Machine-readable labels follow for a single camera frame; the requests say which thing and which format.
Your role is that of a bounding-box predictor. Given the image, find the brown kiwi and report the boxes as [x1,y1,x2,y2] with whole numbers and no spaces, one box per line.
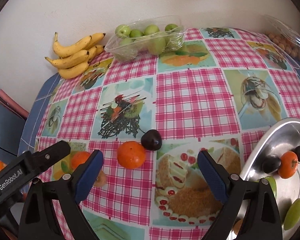
[232,219,243,235]
[94,171,107,187]

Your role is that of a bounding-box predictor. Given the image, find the green mango front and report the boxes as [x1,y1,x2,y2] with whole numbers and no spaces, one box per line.
[283,198,300,231]

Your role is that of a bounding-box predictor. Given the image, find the green mango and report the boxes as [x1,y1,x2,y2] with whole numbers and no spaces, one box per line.
[283,198,300,231]
[264,176,277,198]

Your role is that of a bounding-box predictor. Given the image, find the orange mandarin with stem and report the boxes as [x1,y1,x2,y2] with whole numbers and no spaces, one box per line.
[277,151,299,179]

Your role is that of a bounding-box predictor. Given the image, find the clear box of brown fruits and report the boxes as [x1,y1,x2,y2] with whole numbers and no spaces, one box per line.
[264,15,300,61]

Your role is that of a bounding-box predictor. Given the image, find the clear tray of green fruits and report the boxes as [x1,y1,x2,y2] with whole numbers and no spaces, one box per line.
[105,15,185,62]

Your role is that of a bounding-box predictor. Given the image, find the large steel bowl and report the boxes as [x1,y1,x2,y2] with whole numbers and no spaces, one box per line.
[240,118,300,239]

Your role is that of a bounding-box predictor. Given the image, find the pink checkered fruit tablecloth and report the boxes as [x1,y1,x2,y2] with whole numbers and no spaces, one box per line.
[33,28,300,239]

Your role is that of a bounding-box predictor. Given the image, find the yellow banana bunch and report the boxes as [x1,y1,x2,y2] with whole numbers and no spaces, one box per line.
[45,32,106,80]

